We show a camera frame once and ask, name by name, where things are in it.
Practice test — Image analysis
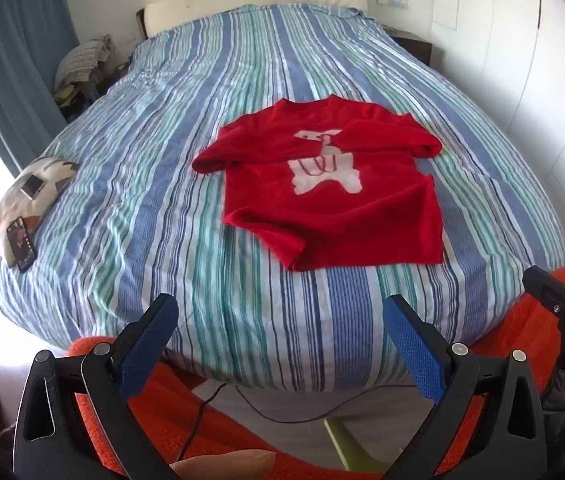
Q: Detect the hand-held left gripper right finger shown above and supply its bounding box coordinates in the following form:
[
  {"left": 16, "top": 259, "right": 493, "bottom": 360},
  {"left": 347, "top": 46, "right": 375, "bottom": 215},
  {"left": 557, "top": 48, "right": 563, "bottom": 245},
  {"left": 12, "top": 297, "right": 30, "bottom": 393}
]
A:
[{"left": 382, "top": 294, "right": 548, "bottom": 480}]

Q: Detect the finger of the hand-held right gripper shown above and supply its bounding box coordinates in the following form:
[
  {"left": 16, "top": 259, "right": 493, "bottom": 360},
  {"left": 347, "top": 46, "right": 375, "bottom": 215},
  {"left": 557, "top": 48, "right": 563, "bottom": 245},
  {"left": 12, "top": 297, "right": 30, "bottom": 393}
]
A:
[{"left": 522, "top": 265, "right": 565, "bottom": 308}]

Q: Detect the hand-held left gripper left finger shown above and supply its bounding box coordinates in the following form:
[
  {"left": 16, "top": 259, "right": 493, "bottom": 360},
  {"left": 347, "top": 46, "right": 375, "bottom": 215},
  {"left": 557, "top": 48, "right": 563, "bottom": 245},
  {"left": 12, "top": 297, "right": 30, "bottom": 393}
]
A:
[{"left": 12, "top": 293, "right": 180, "bottom": 480}]

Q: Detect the red knitted sweater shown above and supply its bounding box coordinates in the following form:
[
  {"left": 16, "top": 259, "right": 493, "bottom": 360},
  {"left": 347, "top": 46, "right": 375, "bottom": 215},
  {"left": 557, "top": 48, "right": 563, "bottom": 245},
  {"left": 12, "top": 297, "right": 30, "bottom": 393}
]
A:
[{"left": 191, "top": 95, "right": 445, "bottom": 273}]

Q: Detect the pile of clothes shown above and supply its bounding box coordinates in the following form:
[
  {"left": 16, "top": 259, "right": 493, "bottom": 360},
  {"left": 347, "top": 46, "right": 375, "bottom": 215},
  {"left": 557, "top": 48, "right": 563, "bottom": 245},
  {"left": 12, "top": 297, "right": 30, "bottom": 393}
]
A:
[{"left": 54, "top": 35, "right": 116, "bottom": 107}]

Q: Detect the person's left hand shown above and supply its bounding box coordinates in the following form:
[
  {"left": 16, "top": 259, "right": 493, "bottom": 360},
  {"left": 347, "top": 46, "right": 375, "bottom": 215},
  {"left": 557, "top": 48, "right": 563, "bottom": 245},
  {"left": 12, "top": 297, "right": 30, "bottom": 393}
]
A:
[{"left": 170, "top": 450, "right": 277, "bottom": 480}]

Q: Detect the green plastic object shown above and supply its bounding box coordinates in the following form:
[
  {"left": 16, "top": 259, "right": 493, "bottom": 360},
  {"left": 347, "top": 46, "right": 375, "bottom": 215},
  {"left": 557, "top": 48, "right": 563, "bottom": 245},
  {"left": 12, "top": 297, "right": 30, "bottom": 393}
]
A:
[{"left": 323, "top": 416, "right": 393, "bottom": 473}]

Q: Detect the orange fluffy rug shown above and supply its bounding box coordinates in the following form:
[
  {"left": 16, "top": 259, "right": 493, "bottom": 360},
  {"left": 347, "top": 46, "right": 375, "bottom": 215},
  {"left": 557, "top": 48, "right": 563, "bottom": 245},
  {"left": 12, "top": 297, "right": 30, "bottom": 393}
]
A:
[{"left": 65, "top": 267, "right": 565, "bottom": 480}]

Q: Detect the black smartphone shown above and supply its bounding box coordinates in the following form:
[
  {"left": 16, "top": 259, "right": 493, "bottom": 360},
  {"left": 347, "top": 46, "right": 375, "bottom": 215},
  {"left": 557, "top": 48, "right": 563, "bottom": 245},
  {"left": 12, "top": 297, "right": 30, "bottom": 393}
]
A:
[{"left": 6, "top": 216, "right": 38, "bottom": 273}]

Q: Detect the striped bedspread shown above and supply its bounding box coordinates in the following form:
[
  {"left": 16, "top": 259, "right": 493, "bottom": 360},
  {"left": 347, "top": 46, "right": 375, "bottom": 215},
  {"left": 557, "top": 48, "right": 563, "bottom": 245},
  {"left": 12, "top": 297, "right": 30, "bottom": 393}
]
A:
[{"left": 0, "top": 4, "right": 565, "bottom": 393}]

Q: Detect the white wardrobe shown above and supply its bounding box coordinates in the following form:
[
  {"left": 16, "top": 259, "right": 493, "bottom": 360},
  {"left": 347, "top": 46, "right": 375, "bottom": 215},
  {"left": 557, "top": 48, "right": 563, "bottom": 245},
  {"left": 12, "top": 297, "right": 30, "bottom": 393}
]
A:
[{"left": 432, "top": 0, "right": 565, "bottom": 241}]

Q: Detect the patterned cushion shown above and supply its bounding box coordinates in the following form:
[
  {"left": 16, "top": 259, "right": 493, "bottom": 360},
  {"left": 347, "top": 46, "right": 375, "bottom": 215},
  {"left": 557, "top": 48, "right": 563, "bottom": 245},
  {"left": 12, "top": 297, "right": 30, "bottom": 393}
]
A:
[{"left": 0, "top": 156, "right": 80, "bottom": 267}]

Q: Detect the dark wooden nightstand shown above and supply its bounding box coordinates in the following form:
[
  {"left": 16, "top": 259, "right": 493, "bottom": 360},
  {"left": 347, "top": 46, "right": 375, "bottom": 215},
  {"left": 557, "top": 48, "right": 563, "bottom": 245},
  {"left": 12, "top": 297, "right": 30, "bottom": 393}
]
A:
[{"left": 392, "top": 30, "right": 434, "bottom": 66}]

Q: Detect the blue curtain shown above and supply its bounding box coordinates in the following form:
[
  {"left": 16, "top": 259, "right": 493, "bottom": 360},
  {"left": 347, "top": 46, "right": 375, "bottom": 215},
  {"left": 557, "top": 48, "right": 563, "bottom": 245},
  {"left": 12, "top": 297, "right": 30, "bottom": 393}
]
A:
[{"left": 0, "top": 0, "right": 80, "bottom": 176}]

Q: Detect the black cable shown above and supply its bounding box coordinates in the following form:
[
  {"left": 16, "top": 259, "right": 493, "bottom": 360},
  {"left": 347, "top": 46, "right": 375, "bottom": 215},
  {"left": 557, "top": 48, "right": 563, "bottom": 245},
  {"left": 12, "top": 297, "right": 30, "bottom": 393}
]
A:
[{"left": 175, "top": 382, "right": 415, "bottom": 463}]

